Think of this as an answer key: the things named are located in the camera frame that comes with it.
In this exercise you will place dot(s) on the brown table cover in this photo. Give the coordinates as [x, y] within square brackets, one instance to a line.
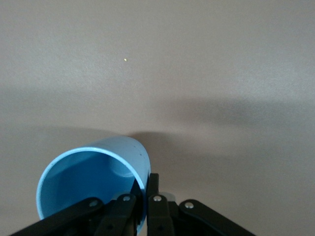
[172, 73]

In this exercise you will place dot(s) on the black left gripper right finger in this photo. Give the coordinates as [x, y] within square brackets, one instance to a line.
[160, 216]

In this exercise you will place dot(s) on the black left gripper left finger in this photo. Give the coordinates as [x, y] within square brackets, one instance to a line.
[86, 216]

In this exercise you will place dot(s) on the blue plastic cup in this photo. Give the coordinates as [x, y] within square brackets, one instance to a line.
[81, 177]

